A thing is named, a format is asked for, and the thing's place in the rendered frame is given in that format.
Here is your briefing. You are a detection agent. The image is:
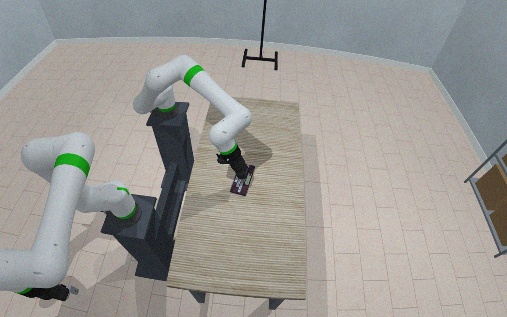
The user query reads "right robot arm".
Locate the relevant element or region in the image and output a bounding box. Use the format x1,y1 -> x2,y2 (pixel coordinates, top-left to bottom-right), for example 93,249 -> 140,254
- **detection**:
0,132 -> 142,294

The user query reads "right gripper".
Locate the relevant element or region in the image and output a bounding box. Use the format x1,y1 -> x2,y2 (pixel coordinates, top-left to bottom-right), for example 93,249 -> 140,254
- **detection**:
21,284 -> 79,301

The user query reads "dark purple keyboard case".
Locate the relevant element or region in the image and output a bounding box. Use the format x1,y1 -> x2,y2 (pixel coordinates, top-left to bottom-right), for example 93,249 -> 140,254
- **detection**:
230,165 -> 255,196

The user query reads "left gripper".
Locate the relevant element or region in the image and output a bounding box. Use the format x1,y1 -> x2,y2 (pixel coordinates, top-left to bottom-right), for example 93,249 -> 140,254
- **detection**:
216,145 -> 249,182

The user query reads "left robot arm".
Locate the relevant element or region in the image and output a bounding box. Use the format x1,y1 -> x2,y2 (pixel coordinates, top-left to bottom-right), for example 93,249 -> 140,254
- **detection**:
133,55 -> 252,155

